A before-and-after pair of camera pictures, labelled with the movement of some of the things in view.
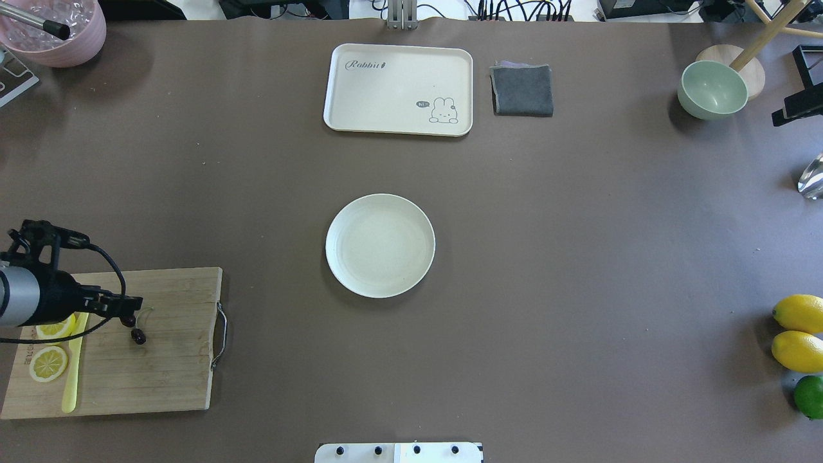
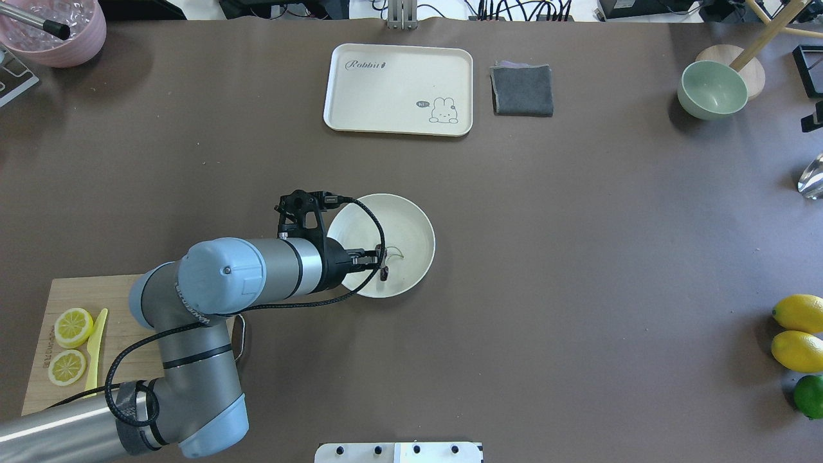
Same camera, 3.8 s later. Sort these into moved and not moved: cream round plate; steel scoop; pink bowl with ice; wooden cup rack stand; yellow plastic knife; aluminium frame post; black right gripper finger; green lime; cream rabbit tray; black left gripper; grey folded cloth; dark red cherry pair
Moved: dark red cherry pair; black right gripper finger; black left gripper; yellow plastic knife
Not moved: green lime; pink bowl with ice; grey folded cloth; steel scoop; wooden cup rack stand; cream rabbit tray; cream round plate; aluminium frame post
